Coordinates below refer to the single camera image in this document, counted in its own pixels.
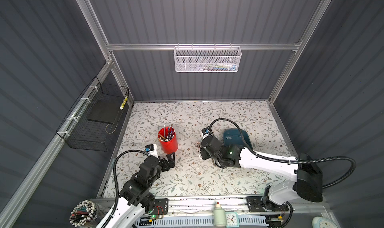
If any pink eraser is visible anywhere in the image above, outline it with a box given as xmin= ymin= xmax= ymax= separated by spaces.
xmin=197 ymin=142 xmax=202 ymax=159

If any teal plastic tray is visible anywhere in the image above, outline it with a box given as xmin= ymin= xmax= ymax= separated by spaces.
xmin=223 ymin=128 xmax=252 ymax=148

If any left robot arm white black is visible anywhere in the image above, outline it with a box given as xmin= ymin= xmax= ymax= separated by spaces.
xmin=97 ymin=150 xmax=176 ymax=228

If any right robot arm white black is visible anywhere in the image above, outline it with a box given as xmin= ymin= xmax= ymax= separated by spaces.
xmin=200 ymin=136 xmax=323 ymax=205

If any red pen cup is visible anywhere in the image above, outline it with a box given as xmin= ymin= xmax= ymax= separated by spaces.
xmin=158 ymin=126 xmax=179 ymax=154

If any yellow marker in side basket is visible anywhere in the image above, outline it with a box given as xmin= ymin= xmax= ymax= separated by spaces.
xmin=120 ymin=96 xmax=128 ymax=110

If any white glue bottle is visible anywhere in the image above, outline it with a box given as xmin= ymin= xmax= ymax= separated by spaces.
xmin=213 ymin=202 xmax=227 ymax=228

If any small teal clock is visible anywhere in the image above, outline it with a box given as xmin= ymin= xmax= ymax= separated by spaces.
xmin=226 ymin=212 xmax=240 ymax=228

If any clear jar of pencils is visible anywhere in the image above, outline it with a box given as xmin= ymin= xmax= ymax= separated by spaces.
xmin=69 ymin=200 xmax=98 ymax=227

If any white round device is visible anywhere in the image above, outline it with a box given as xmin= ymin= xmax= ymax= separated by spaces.
xmin=312 ymin=217 xmax=338 ymax=228

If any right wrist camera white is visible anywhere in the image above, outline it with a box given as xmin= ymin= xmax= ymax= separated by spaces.
xmin=201 ymin=127 xmax=211 ymax=139

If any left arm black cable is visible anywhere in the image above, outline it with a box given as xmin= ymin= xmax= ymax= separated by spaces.
xmin=100 ymin=149 xmax=150 ymax=228

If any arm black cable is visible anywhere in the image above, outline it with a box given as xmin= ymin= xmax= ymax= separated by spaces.
xmin=100 ymin=149 xmax=150 ymax=228
xmin=209 ymin=118 xmax=357 ymax=189

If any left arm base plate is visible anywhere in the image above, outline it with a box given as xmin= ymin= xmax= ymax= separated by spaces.
xmin=145 ymin=198 xmax=169 ymax=215

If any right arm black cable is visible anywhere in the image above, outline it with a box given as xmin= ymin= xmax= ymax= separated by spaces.
xmin=209 ymin=118 xmax=357 ymax=189

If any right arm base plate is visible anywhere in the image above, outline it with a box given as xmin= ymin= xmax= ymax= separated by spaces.
xmin=246 ymin=196 xmax=290 ymax=213

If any black wire side basket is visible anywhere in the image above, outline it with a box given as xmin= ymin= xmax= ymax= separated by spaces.
xmin=57 ymin=78 xmax=130 ymax=152

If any white wire wall basket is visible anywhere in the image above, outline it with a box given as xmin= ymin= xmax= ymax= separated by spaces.
xmin=173 ymin=45 xmax=242 ymax=73

